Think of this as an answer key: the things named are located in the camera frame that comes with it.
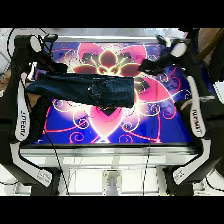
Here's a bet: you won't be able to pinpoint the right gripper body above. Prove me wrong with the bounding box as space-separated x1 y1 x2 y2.
138 55 167 76

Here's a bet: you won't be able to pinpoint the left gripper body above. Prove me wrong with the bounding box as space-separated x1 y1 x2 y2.
37 54 70 75

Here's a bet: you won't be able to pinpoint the dark blue jeans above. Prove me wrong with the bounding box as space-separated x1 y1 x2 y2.
25 72 136 109

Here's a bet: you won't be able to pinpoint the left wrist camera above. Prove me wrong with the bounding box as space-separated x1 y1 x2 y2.
42 33 60 52

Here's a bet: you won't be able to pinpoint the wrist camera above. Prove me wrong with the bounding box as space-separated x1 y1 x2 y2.
42 33 60 52
155 34 172 48

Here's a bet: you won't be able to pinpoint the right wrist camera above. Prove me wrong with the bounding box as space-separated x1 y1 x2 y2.
155 34 172 48

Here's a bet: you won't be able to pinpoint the black cable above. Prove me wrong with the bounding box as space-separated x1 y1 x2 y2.
141 111 158 197
41 128 70 197

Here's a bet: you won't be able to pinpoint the silver frame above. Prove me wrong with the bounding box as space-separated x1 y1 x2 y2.
0 143 224 197

